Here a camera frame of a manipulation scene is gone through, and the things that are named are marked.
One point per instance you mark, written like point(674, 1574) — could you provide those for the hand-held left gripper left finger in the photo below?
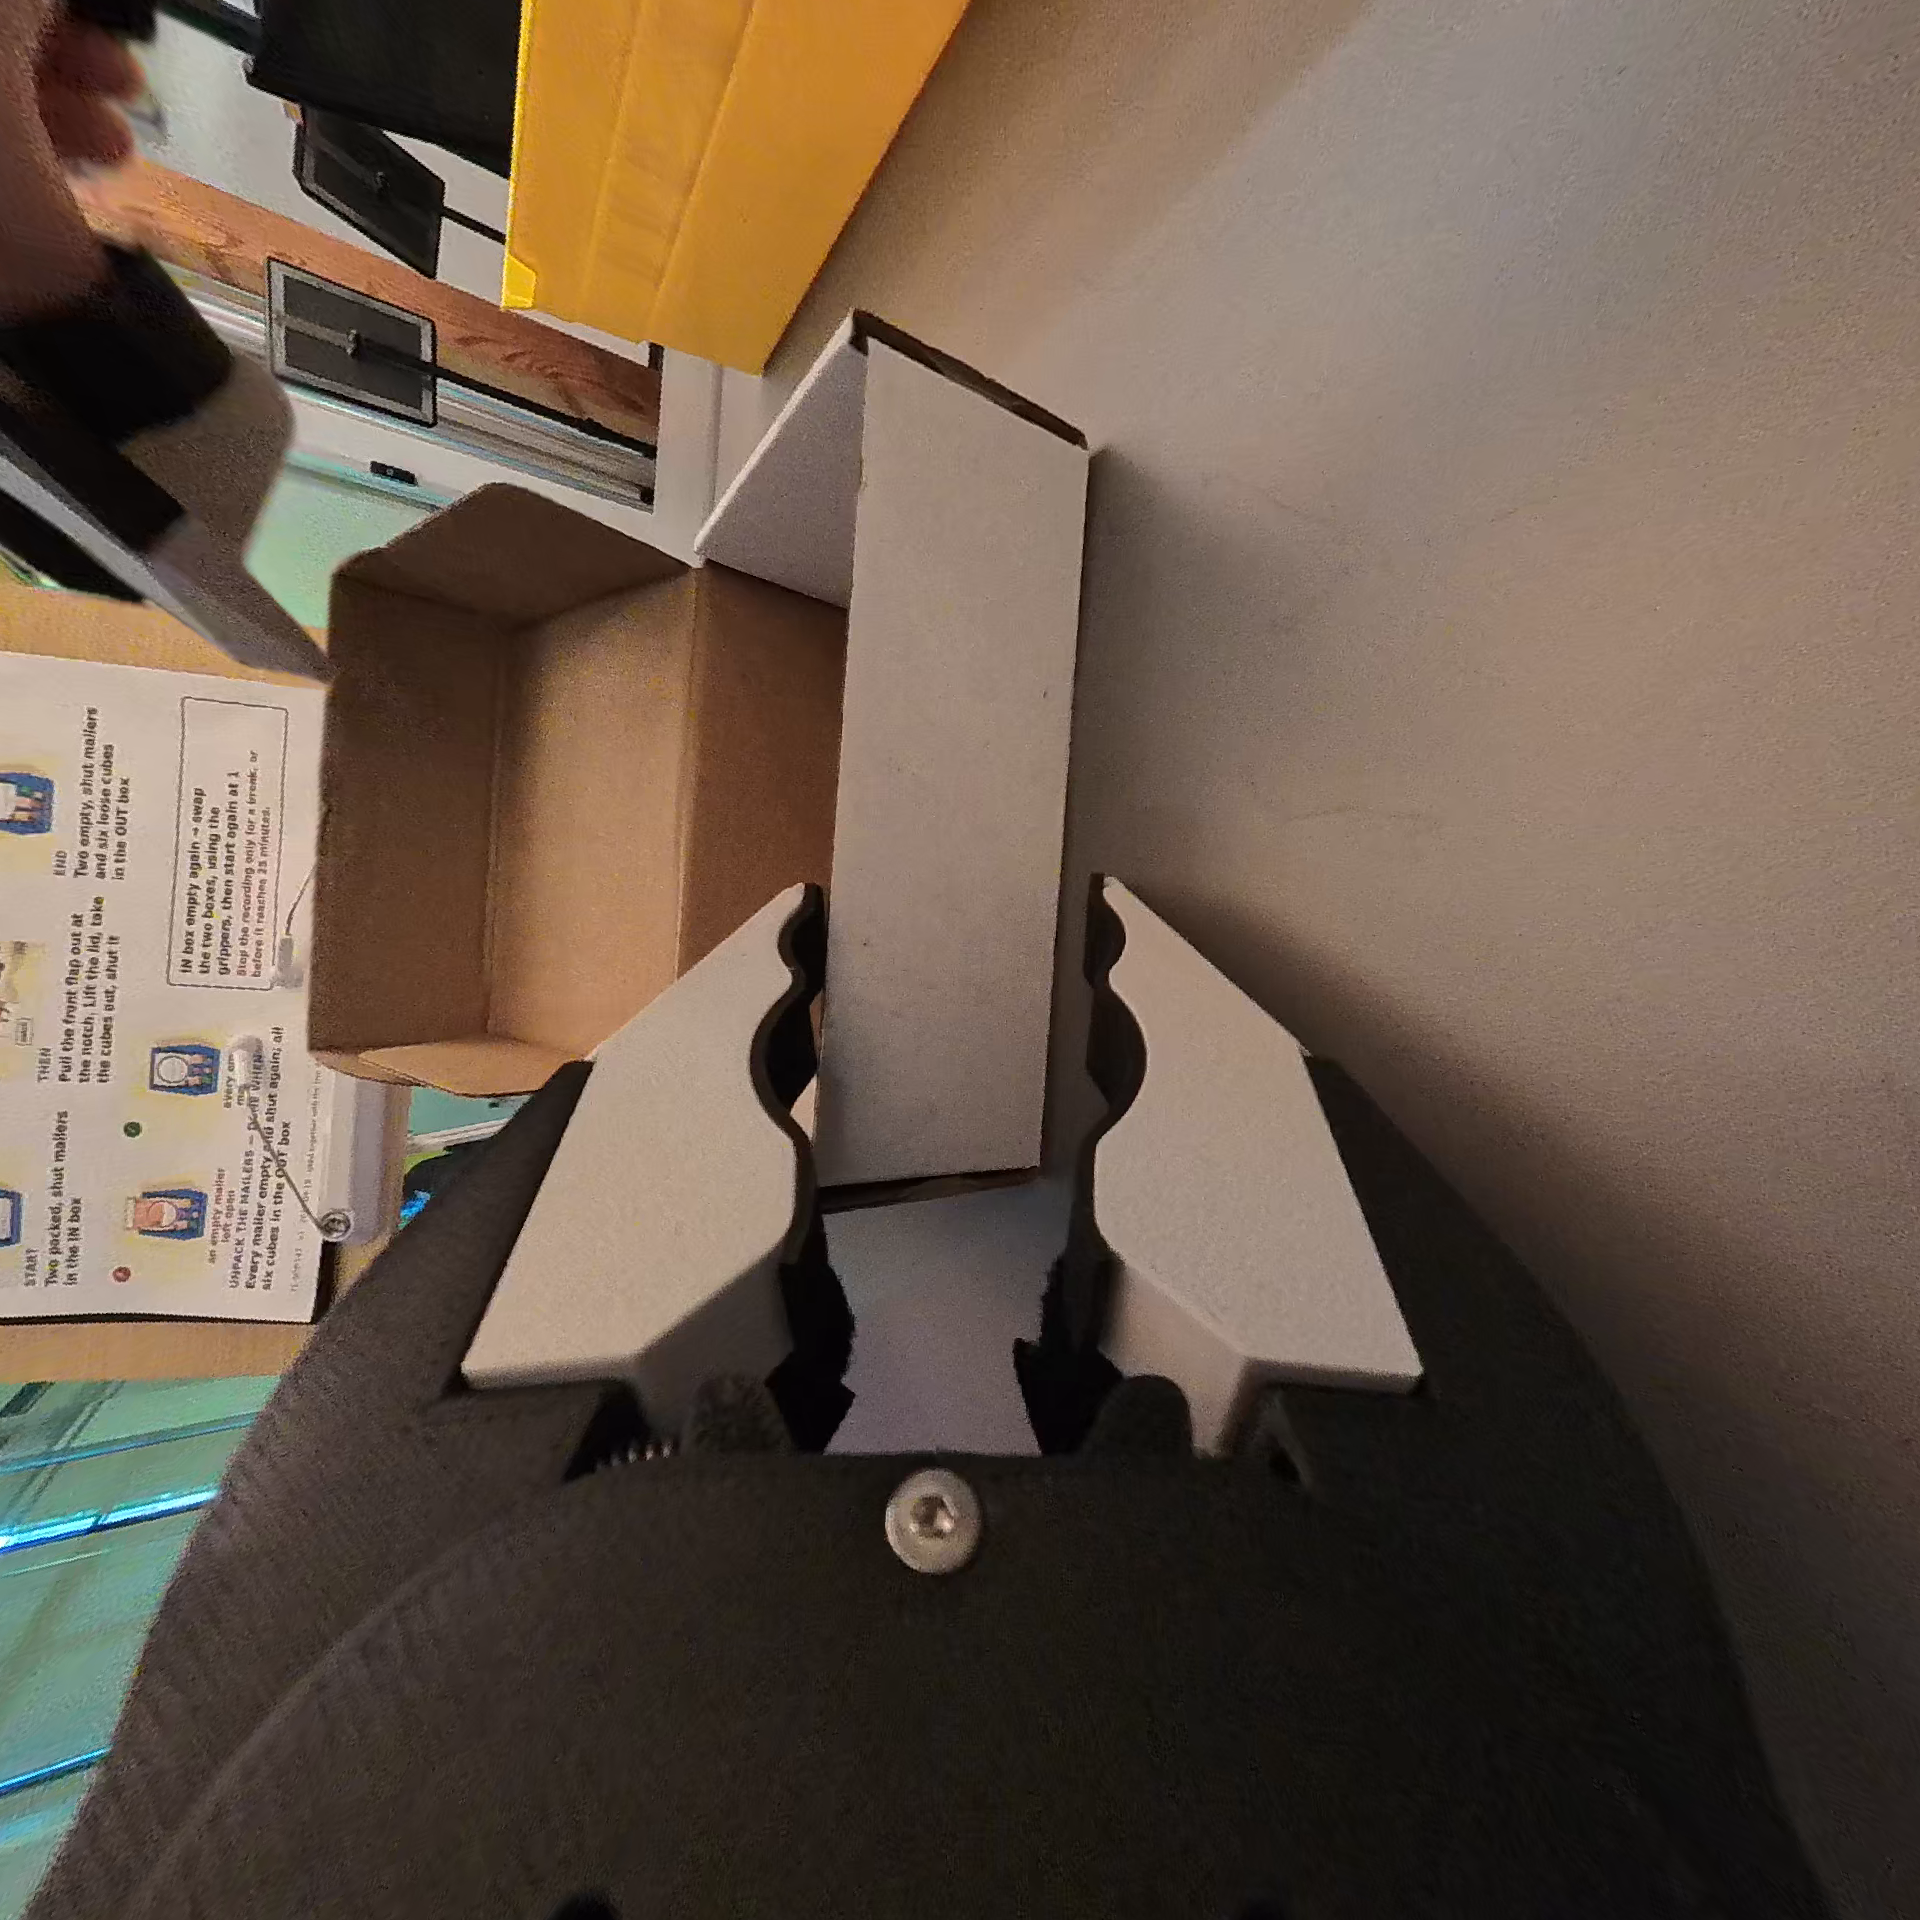
point(662, 1200)

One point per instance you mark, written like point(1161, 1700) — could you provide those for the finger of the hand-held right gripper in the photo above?
point(248, 493)

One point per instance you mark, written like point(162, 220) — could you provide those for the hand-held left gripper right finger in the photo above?
point(1230, 1200)

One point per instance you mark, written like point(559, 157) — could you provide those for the white cardboard mailer box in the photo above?
point(961, 749)

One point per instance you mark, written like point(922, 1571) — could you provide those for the yellow plastic bin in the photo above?
point(691, 148)

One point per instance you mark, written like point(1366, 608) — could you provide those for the person's right hand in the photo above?
point(52, 164)

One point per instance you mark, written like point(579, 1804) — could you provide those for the brown wooden beam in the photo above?
point(524, 358)

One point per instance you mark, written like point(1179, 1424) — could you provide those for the black fabric panel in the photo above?
point(390, 76)

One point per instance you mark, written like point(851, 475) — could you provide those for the printed instruction sheet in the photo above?
point(150, 1050)

